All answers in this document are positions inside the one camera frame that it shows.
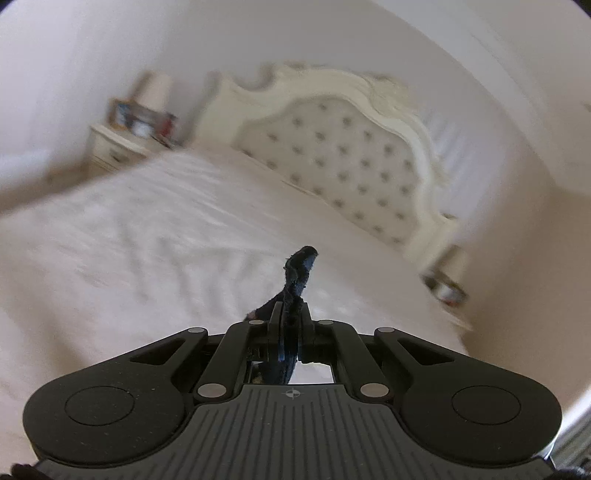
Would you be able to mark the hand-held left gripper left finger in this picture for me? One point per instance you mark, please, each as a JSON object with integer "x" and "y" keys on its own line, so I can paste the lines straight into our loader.
{"x": 277, "y": 330}

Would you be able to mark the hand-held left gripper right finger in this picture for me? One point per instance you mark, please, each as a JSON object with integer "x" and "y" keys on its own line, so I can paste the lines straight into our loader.
{"x": 304, "y": 332}

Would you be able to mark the navy yellow patterned knit sweater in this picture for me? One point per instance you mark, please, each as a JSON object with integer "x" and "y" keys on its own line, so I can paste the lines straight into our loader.
{"x": 298, "y": 277}

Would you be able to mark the small dark ornament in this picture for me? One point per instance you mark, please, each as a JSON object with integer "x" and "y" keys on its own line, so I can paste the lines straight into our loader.
{"x": 445, "y": 290}

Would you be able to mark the white floral bedspread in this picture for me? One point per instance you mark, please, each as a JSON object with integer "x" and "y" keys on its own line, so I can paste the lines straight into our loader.
{"x": 138, "y": 254}

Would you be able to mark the cream table lamp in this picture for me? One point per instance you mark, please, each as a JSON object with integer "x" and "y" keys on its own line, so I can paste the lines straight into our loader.
{"x": 154, "y": 90}
{"x": 455, "y": 265}

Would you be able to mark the cream tufted headboard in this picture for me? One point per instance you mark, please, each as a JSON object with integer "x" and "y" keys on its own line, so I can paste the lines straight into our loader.
{"x": 346, "y": 152}

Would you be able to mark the small red item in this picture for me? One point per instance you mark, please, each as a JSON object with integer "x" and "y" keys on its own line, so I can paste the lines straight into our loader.
{"x": 170, "y": 125}

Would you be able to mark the cream nightstand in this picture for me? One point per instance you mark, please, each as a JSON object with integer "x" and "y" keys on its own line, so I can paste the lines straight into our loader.
{"x": 111, "y": 147}

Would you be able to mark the picture frame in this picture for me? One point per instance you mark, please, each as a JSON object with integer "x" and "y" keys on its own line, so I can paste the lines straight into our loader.
{"x": 124, "y": 115}

